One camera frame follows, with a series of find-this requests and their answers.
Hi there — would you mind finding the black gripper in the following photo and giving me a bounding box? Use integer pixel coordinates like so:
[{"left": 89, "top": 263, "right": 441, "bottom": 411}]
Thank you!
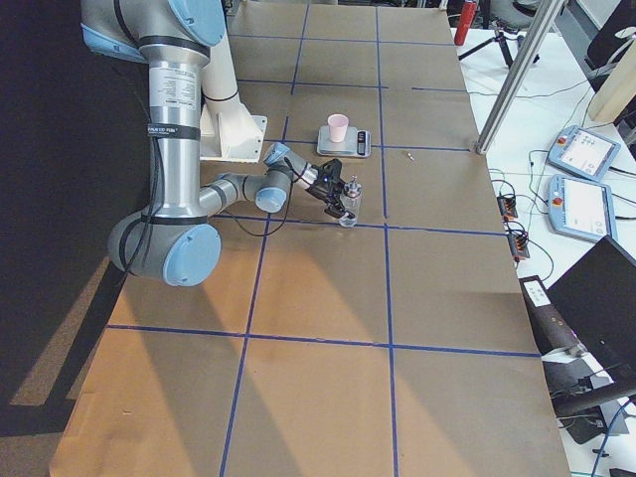
[{"left": 306, "top": 159, "right": 345, "bottom": 218}]

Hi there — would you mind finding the glass sauce dispenser bottle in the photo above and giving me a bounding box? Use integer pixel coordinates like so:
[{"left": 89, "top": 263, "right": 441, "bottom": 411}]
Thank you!
[{"left": 339, "top": 176, "right": 362, "bottom": 228}]

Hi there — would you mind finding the pink plastic cup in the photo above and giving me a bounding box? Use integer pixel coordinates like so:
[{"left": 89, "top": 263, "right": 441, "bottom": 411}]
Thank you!
[{"left": 327, "top": 113, "right": 349, "bottom": 143}]

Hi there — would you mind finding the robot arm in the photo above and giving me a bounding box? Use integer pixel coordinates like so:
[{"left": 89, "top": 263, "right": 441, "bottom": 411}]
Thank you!
[{"left": 81, "top": 1, "right": 347, "bottom": 286}]

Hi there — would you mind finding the digital kitchen scale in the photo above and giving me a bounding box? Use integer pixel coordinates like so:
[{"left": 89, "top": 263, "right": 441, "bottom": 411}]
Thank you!
[{"left": 316, "top": 125, "right": 372, "bottom": 158}]

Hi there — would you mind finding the orange connector box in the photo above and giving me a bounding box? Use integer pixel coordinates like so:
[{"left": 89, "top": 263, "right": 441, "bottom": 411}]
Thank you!
[
  {"left": 497, "top": 195, "right": 518, "bottom": 221},
  {"left": 507, "top": 234, "right": 530, "bottom": 262}
]

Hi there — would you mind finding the black tripod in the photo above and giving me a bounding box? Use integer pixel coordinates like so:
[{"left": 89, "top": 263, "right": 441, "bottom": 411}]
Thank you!
[{"left": 458, "top": 21, "right": 526, "bottom": 69}]

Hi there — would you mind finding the near blue teach pendant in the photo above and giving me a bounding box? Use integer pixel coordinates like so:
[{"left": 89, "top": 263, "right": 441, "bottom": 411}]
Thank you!
[{"left": 547, "top": 174, "right": 618, "bottom": 243}]

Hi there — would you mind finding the blue teach pendant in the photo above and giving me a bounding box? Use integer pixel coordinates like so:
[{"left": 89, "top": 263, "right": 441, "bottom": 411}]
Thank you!
[
  {"left": 547, "top": 125, "right": 621, "bottom": 182},
  {"left": 547, "top": 174, "right": 618, "bottom": 243}
]

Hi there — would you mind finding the far blue teach pendant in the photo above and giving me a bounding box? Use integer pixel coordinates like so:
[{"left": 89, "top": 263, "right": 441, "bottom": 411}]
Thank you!
[{"left": 547, "top": 125, "right": 621, "bottom": 182}]

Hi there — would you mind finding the black laptop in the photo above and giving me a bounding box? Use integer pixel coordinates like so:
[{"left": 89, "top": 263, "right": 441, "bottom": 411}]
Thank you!
[{"left": 548, "top": 236, "right": 635, "bottom": 376}]

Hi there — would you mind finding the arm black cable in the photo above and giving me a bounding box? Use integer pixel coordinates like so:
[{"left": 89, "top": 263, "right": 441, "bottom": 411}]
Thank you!
[{"left": 218, "top": 153, "right": 312, "bottom": 238}]

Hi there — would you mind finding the white pedestal column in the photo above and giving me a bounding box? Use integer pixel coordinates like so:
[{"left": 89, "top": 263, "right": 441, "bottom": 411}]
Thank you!
[{"left": 200, "top": 35, "right": 267, "bottom": 163}]

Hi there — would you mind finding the aluminium frame post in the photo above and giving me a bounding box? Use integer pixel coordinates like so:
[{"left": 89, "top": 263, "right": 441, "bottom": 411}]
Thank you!
[{"left": 475, "top": 0, "right": 565, "bottom": 155}]

